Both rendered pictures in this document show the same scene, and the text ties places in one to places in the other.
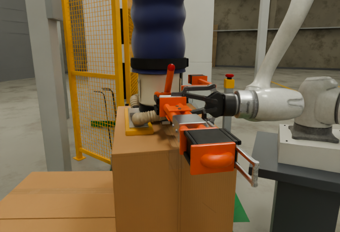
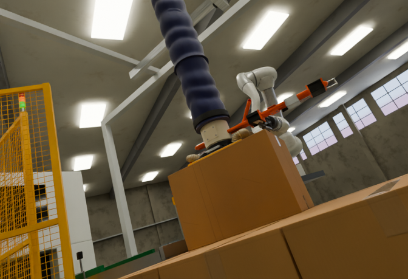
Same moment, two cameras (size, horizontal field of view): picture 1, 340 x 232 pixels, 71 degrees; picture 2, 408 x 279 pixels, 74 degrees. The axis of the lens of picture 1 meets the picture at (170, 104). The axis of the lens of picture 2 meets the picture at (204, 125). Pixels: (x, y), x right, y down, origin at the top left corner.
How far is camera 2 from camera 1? 153 cm
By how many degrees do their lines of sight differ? 66
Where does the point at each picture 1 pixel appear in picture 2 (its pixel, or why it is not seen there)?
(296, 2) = (255, 94)
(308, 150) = not seen: hidden behind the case
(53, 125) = not seen: outside the picture
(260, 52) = (127, 226)
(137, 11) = (203, 87)
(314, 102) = not seen: hidden behind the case
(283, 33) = (256, 106)
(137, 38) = (207, 100)
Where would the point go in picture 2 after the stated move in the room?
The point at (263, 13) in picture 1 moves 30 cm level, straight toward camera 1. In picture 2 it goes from (119, 189) to (124, 184)
